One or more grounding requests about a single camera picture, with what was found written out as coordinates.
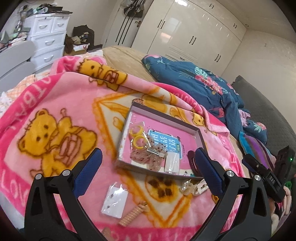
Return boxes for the yellow hair ties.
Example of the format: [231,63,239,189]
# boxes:
[128,120,150,151]

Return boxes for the white drawer cabinet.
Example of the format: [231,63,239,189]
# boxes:
[24,13,70,71]

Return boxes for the grey bed headboard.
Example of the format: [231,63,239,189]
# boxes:
[231,75,295,154]

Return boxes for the speckled bow hair clip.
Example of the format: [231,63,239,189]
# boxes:
[130,135,168,172]

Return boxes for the blue floral quilt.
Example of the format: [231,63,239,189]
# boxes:
[142,55,267,144]

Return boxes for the black bag on floor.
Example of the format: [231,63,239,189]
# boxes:
[64,25,95,56]

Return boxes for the clear pearl hair clips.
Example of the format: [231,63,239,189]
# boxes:
[179,179,195,196]

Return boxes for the grey cardboard box tray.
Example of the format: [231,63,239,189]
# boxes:
[115,101,207,181]

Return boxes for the maroon oval hair clip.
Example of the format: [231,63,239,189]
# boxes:
[187,150,200,177]

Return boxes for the grey desk top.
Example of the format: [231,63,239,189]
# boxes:
[0,41,36,93]

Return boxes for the hanging bags on door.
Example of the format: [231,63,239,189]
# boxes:
[123,0,145,18]

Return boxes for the white earring card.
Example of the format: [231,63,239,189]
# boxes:
[101,183,128,219]

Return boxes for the white wardrobe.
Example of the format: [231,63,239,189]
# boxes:
[132,1,246,76]

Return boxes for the beige bed sheet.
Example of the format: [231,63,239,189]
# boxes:
[102,46,156,82]

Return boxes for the striped colourful pillow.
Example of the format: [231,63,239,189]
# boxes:
[239,132,276,170]

